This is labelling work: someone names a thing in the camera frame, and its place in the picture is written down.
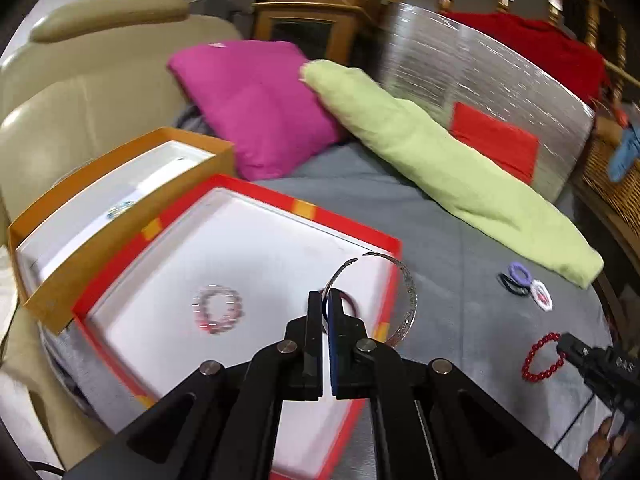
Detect black hair tie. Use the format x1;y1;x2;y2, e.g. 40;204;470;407
497;272;531;297

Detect white cloth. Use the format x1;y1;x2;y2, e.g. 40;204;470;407
0;360;63;466

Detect person's right hand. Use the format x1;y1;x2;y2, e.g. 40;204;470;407
577;417;633;476

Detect wicker basket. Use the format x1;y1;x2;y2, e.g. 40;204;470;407
570;120;640;261

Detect silver bangle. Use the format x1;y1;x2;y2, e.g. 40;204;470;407
320;252;418;348

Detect orange cardboard box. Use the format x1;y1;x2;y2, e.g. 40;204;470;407
7;127;236;336

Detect magenta cushion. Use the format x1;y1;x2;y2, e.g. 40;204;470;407
166;40;346;181

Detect wooden cabinet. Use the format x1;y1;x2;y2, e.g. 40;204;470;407
250;0;381;66

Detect beige leather sofa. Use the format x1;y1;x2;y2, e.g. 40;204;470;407
0;0;246;480

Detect red bead bracelet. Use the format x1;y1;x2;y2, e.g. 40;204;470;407
521;331;568;382

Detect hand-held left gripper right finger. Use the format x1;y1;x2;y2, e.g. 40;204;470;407
326;301;582;480

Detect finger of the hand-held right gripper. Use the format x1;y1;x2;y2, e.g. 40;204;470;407
556;332;608;376

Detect dark red hair tie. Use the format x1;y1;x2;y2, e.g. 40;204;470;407
335;290;362;318

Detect light green bolster cushion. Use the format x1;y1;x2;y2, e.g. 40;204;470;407
300;59;605;289

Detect wooden railing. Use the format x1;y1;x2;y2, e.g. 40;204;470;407
380;0;640;101

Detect grey blanket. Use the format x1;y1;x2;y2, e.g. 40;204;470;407
240;140;616;451

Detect purple bead bracelet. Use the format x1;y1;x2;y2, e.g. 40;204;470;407
507;261;532;286

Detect pink bead bracelet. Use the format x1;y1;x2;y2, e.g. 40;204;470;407
192;285;246;336

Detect red cardboard box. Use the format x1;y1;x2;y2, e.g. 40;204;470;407
71;174;403;480

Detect blue cloth item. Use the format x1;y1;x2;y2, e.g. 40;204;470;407
607;122;640;183

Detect silver foil insulation board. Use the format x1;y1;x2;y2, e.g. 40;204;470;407
375;2;598;201

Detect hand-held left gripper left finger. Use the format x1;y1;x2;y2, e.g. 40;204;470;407
65;291;326;480

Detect red cloth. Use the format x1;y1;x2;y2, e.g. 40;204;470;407
445;10;608;106

